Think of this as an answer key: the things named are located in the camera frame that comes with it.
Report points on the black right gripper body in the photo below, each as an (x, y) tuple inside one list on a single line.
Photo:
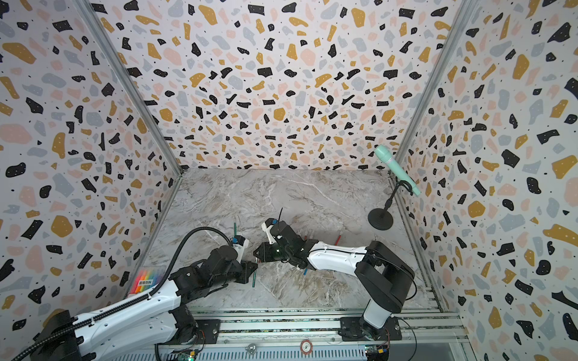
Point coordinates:
[(278, 253)]

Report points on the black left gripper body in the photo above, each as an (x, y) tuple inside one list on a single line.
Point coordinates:
[(235, 274)]

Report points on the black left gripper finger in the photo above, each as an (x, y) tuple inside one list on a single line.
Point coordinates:
[(251, 266), (246, 279)]

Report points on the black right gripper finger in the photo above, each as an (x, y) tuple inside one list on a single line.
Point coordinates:
[(262, 249), (260, 257)]

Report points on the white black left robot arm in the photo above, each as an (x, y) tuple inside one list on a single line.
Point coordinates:
[(153, 317)]

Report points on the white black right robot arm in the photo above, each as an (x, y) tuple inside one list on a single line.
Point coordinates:
[(384, 275)]

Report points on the rainbow knife set package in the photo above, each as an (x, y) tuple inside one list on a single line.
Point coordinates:
[(146, 279)]

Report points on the black microphone stand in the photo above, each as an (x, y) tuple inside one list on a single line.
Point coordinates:
[(381, 218)]

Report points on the mint green microphone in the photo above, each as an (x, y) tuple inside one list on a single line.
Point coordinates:
[(385, 156)]

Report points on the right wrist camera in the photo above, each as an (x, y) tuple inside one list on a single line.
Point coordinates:
[(272, 231)]

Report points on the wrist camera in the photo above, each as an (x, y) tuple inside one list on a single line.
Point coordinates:
[(239, 244), (272, 231)]

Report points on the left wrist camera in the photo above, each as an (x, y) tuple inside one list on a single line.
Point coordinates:
[(239, 244)]

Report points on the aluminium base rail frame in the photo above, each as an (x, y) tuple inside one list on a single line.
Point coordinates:
[(315, 334)]

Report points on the aluminium corner post left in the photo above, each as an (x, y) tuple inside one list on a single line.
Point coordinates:
[(88, 15)]

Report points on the aluminium corner post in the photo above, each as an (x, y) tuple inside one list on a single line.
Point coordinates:
[(460, 22), (88, 15)]

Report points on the aluminium corner post right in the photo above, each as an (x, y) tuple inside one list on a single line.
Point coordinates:
[(460, 22)]

